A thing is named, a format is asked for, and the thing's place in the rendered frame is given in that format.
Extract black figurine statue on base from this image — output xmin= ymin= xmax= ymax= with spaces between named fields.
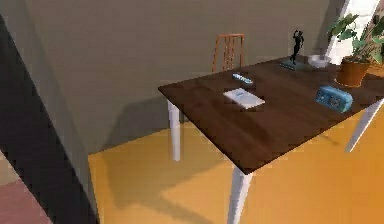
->
xmin=279 ymin=29 xmax=310 ymax=72

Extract blue radio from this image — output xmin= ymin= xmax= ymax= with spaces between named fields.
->
xmin=315 ymin=85 xmax=354 ymax=114

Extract green house plant orange pot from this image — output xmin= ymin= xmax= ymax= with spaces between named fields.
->
xmin=326 ymin=13 xmax=384 ymax=88

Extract white window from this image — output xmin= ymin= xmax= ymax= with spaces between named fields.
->
xmin=324 ymin=0 xmax=381 ymax=66

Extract white book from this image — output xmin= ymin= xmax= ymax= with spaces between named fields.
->
xmin=222 ymin=87 xmax=266 ymax=110

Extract white bowl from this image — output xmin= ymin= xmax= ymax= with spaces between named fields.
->
xmin=307 ymin=54 xmax=332 ymax=69

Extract orange wooden chair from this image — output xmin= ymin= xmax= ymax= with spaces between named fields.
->
xmin=211 ymin=33 xmax=246 ymax=74

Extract white blue remote control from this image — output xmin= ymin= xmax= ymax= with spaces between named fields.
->
xmin=232 ymin=72 xmax=254 ymax=85

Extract dark wooden table white legs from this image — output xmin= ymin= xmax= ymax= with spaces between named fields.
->
xmin=157 ymin=54 xmax=384 ymax=224

